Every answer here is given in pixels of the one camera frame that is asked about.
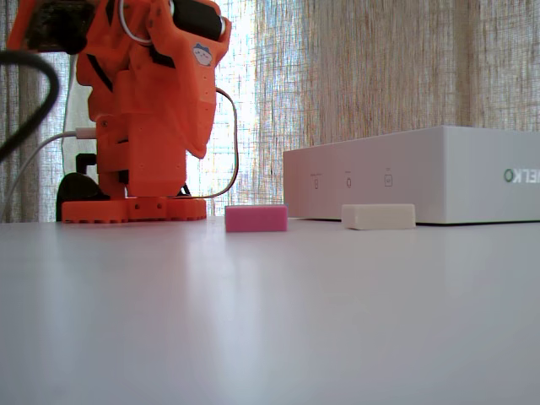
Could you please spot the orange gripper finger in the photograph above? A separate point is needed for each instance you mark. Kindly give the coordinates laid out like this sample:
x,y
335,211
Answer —
x,y
198,105

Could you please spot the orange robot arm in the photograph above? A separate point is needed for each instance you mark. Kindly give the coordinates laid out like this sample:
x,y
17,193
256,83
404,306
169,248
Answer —
x,y
139,160

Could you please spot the pink foam cuboid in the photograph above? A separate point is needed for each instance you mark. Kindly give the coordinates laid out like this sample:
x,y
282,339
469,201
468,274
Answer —
x,y
256,218

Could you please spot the cream white foam cuboid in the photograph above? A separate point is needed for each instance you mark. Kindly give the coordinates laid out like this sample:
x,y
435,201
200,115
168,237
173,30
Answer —
x,y
378,216

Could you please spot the white cardboard bin box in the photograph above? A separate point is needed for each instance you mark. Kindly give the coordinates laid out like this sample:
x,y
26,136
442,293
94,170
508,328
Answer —
x,y
422,177

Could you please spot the cat face sticker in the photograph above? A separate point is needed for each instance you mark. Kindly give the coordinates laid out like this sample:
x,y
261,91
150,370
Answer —
x,y
202,55

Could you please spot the black table clamp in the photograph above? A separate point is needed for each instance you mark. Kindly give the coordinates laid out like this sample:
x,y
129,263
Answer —
x,y
76,190

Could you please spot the beige woven curtain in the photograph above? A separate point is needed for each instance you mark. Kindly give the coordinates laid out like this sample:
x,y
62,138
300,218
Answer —
x,y
379,63

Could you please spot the orange robot base plate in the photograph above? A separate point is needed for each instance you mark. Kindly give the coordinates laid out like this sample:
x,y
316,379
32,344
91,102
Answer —
x,y
135,210

